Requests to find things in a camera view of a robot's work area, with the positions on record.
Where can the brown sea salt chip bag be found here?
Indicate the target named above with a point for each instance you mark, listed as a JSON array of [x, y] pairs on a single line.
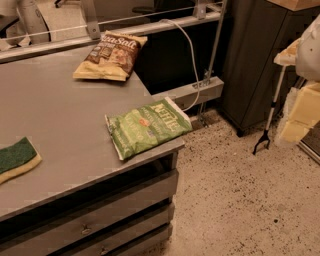
[[113, 58]]

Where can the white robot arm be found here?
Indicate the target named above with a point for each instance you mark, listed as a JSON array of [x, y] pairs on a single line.
[[304, 53]]

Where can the green Kettle chip bag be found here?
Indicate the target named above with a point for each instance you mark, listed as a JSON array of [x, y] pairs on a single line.
[[146, 127]]

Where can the reacher grabber tool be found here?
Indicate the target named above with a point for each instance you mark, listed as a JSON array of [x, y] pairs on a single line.
[[265, 137]]

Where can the grey drawer cabinet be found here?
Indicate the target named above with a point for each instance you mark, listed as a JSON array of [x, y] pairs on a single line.
[[119, 216]]

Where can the dark grey cabinet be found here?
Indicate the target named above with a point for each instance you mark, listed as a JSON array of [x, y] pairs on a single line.
[[257, 30]]

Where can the green and yellow sponge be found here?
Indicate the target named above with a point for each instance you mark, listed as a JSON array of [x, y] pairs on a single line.
[[18, 159]]

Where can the grey metal rail frame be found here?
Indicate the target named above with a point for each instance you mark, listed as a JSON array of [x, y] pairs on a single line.
[[185, 96]]

